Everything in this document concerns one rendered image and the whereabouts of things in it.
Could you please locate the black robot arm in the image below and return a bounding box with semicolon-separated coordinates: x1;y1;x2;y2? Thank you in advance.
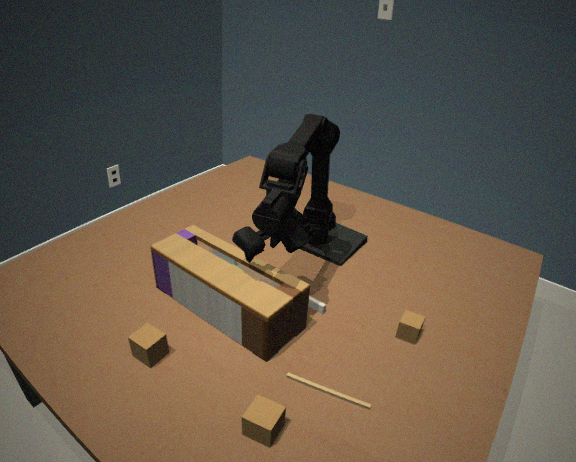
252;114;340;253

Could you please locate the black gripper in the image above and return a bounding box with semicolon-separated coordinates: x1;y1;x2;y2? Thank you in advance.
232;208;306;263

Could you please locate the pale yellow thin rod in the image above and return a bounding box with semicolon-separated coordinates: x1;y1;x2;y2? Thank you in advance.
286;372;372;410

